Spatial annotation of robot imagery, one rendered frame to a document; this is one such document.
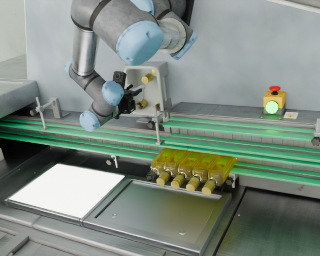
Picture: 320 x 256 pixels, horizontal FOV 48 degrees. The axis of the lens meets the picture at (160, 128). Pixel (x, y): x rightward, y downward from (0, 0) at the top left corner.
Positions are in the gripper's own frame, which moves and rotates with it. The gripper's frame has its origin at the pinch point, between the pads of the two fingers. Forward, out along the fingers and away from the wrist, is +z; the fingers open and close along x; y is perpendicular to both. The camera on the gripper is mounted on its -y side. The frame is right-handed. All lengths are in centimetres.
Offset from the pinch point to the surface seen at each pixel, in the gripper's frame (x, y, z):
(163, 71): 8.6, -3.7, 8.9
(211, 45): 28.7, -14.0, 12.9
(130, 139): -2.2, 22.5, -6.9
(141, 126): -1.8, 20.7, 2.8
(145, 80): 0.3, -0.3, 6.5
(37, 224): -20, 40, -51
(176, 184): 29.2, 25.5, -28.3
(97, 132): -22.1, 23.3, -4.1
